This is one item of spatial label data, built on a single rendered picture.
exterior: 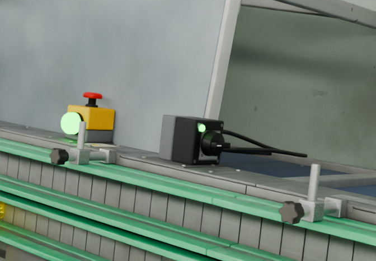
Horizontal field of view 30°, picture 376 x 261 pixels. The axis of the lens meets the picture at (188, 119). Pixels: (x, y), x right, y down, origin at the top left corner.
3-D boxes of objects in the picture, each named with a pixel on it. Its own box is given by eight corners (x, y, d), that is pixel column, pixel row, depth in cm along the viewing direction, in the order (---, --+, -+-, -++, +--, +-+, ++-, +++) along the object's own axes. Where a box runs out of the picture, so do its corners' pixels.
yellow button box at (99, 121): (91, 138, 149) (64, 138, 144) (94, 103, 149) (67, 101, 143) (113, 143, 145) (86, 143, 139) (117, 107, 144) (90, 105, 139)
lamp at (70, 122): (68, 133, 143) (56, 133, 141) (70, 111, 143) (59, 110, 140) (82, 135, 140) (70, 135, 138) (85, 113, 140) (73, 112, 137)
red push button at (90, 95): (77, 107, 143) (79, 91, 143) (92, 108, 147) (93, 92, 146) (90, 109, 141) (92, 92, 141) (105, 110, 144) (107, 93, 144)
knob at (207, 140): (215, 155, 124) (230, 158, 122) (198, 155, 121) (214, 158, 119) (217, 130, 124) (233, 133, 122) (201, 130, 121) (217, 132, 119)
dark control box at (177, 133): (188, 158, 131) (157, 158, 125) (192, 116, 131) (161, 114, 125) (222, 165, 126) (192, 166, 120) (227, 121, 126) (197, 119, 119)
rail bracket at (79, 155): (104, 161, 128) (45, 162, 118) (109, 121, 127) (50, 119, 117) (120, 164, 125) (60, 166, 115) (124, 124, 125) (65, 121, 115)
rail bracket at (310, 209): (326, 213, 98) (272, 220, 88) (333, 161, 97) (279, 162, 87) (352, 219, 95) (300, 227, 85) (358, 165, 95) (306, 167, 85)
